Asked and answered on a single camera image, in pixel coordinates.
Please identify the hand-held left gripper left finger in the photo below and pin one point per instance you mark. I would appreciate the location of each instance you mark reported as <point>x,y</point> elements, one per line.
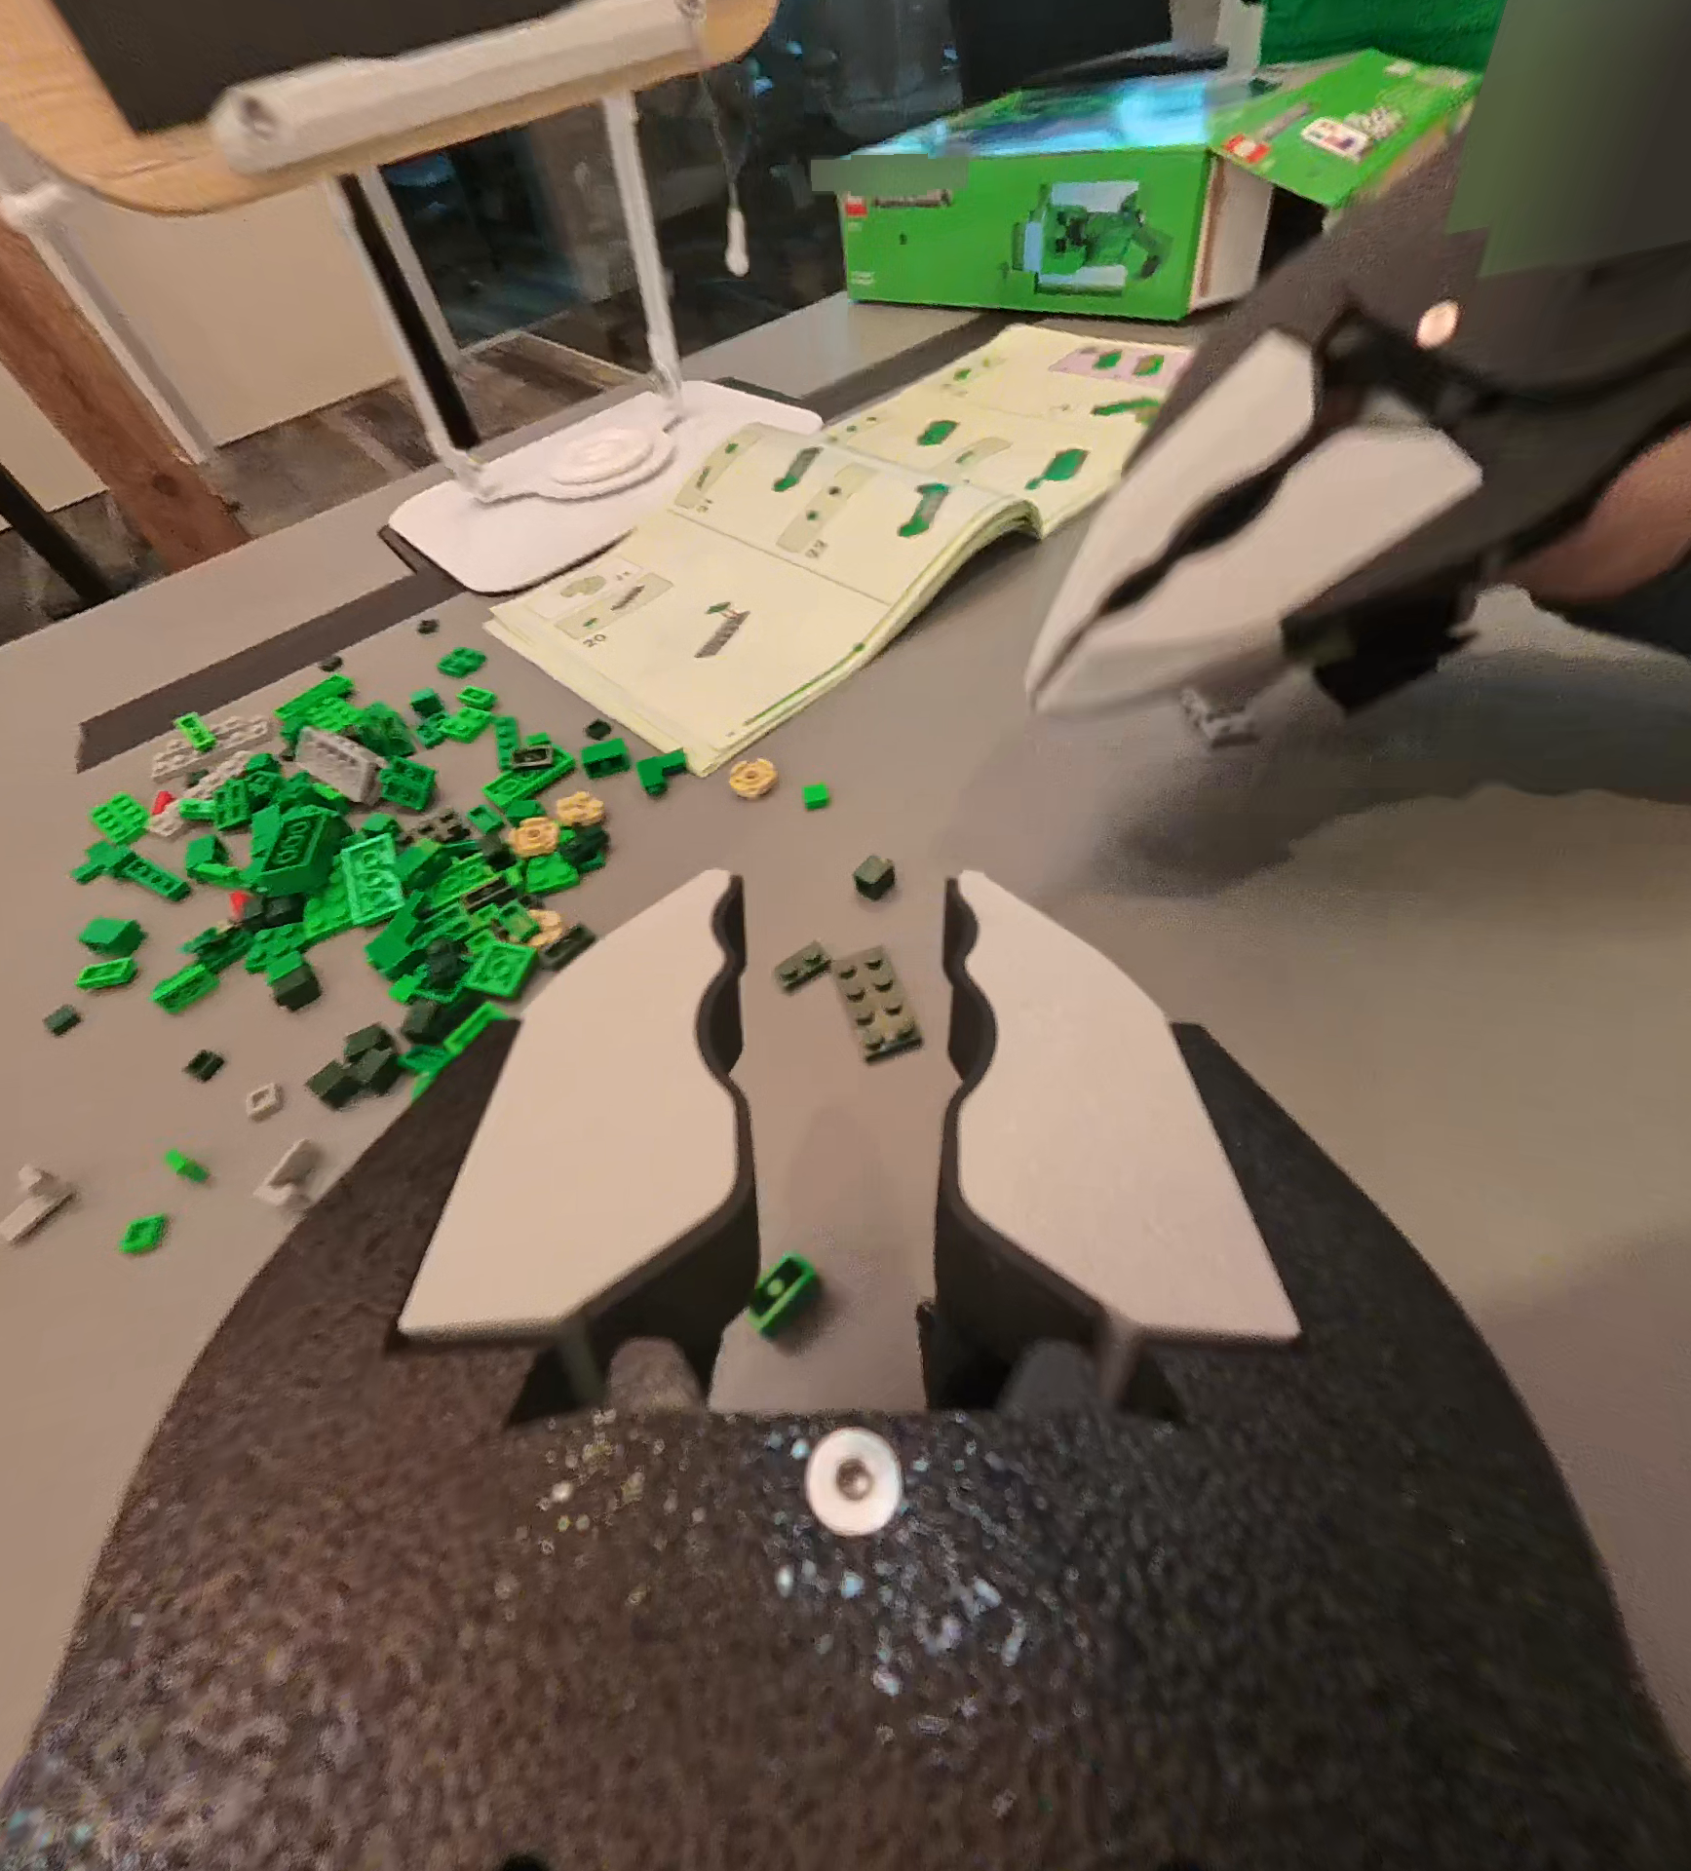
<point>597,1154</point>

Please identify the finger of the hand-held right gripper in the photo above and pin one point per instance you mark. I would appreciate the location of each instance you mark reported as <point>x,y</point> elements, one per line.
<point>1343,555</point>
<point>1197,468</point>

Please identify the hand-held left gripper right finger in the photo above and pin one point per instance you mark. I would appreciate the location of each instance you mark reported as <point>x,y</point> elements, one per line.
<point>1109,1154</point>

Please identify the small light grey bracket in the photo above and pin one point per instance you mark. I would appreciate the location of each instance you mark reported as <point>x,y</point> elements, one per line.
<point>34,1201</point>
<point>1218,715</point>
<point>289,1169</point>

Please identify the dark green brick plate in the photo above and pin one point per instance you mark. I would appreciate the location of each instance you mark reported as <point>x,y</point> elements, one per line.
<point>877,1002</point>

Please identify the narrow dark green plate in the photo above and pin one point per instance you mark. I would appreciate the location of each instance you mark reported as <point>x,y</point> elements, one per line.
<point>801,965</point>

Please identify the pile of green toy bricks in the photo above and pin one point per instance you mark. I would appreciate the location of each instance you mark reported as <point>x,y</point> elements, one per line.
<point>348,861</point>

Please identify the grey desk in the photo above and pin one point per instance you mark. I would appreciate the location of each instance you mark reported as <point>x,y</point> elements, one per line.
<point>1372,1023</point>

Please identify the white desk lamp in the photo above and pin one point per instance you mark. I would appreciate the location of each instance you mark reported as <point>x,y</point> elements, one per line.
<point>525,526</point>

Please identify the person's right hand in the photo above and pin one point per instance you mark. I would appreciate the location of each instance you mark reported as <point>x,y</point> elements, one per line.
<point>1649,497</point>

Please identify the tan round brick plate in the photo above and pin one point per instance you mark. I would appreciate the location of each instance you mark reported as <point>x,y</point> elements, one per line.
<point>536,836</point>
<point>579,807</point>
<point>546,924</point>
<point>753,778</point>

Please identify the green toy brick box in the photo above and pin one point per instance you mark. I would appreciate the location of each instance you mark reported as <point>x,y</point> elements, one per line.
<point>1080,234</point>

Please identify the small dark green brick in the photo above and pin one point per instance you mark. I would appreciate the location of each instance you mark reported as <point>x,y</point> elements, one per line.
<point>874,873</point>

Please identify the pale green instruction booklet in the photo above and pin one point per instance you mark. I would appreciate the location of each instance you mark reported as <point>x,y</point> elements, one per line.
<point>729,585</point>

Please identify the green square brick plate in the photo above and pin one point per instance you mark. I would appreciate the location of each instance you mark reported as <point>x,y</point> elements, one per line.
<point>461,661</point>

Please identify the curved plywood panel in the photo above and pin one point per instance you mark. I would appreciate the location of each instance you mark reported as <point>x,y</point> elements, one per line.
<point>55,131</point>

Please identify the wooden post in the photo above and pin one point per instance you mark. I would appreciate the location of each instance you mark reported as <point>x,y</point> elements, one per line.
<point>55,364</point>

